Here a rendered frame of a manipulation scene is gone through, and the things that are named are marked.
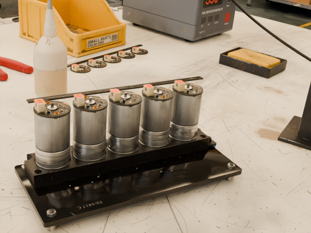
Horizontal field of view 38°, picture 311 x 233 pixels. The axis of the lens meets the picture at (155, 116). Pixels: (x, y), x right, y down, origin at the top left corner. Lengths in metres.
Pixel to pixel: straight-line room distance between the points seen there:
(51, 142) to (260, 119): 0.24
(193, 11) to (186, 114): 0.34
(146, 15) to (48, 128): 0.46
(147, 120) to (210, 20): 0.39
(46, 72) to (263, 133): 0.22
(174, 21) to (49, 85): 0.29
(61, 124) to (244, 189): 0.15
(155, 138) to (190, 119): 0.03
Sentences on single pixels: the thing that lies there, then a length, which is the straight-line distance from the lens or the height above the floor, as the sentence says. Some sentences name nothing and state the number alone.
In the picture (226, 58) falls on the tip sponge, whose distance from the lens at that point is 0.63.
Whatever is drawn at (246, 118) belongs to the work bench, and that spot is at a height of 0.75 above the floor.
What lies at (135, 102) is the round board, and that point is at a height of 0.81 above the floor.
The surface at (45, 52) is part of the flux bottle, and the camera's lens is 0.47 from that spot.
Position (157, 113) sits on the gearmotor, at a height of 0.80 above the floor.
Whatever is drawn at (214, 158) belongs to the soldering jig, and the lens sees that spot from 0.38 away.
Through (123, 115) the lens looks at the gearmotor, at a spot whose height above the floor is 0.80.
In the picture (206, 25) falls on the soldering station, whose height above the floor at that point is 0.78.
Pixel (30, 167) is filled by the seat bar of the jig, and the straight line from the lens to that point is 0.33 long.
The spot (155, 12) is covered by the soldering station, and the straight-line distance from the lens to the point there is 0.73.
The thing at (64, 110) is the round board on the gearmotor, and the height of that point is 0.81.
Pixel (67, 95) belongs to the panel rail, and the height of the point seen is 0.81.
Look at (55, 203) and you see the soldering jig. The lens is 0.31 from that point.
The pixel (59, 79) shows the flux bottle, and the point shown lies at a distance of 0.48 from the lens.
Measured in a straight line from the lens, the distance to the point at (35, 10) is 0.65.
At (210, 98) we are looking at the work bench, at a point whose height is 0.75.
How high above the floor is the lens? 0.95
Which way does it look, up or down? 26 degrees down
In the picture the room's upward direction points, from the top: 5 degrees clockwise
